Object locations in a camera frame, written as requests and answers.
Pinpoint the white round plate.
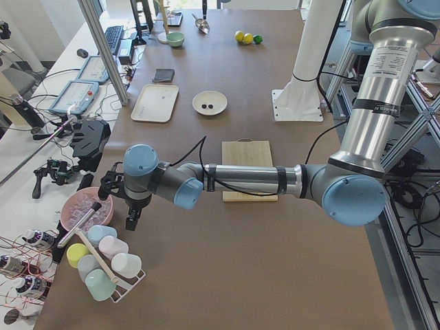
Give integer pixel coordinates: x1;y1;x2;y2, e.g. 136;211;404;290
192;91;228;116

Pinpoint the white wire cup rack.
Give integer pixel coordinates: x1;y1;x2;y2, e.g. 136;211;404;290
74;229;146;304

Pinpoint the white plastic cup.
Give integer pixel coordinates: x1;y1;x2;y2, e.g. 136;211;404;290
111;253;142;278

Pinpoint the pink ice bowl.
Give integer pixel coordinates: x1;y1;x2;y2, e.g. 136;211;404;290
60;187;113;232

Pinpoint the mint green bowl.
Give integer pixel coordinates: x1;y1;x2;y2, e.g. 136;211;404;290
166;32;185;47

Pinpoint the black keyboard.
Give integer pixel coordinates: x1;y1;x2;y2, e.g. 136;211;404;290
104;25;124;55

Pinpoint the steel ice scoop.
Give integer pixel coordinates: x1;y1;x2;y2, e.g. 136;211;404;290
192;13;210;34

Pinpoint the wooden glass stand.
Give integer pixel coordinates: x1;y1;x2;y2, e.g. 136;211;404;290
155;0;170;44

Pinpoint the blue teach pendant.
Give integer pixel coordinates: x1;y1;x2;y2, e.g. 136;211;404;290
49;80;100;115
77;56;109;85

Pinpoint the grey plastic cup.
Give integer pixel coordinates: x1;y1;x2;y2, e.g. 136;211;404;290
77;254;100;282

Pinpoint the black thermos bottle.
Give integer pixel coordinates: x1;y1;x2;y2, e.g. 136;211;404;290
10;93;45;131

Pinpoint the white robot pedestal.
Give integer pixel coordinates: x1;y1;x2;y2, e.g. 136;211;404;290
272;0;344;122

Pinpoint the blue plastic cup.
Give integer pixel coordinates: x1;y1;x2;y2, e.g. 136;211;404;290
87;225;118;248

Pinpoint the aluminium frame post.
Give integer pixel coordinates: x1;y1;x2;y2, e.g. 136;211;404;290
78;0;129;106

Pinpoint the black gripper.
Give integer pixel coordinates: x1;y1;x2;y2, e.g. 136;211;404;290
124;186;152;230

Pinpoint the pink plastic cup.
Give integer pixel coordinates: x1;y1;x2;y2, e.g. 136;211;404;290
98;235;129;260

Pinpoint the yellow lemon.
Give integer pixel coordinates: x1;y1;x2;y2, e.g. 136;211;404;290
234;30;244;43
242;33;254;45

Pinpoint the cream rabbit tray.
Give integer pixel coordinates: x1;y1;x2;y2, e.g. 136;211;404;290
131;84;179;123

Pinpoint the yellow plastic cup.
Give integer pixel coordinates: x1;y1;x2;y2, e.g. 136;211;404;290
67;243;90;268

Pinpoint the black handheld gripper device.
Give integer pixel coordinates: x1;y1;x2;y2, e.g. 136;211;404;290
32;158;80;199

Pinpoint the green plastic cup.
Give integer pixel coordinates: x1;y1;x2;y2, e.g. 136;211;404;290
85;269;116;301

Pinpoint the black computer mouse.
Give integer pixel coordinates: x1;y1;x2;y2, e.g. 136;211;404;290
76;48;89;58

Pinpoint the grey folded cloth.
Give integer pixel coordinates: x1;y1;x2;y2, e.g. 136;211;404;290
153;68;175;83

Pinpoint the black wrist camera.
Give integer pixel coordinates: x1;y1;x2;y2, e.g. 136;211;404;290
98;162;126;201

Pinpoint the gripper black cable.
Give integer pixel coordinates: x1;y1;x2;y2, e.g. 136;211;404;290
170;135;276;197

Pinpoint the steel black muddler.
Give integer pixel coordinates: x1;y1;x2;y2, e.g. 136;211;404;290
56;202;102;249

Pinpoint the wooden cutting board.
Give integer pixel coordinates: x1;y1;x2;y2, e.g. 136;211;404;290
221;140;278;202

